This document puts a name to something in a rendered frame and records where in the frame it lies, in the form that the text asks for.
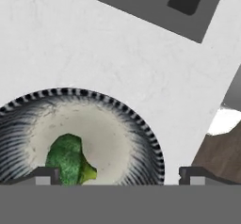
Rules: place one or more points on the black striped white bowl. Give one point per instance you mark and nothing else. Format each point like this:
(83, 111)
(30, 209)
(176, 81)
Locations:
(119, 140)

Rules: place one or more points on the green broccoli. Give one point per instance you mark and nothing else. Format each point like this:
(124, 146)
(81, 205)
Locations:
(67, 162)

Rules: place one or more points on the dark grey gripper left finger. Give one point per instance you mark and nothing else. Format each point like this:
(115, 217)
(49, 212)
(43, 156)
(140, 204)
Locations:
(47, 175)

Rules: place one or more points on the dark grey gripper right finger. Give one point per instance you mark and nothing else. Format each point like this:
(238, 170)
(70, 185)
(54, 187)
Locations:
(194, 175)

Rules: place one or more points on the grey sink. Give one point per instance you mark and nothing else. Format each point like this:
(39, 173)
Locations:
(150, 5)

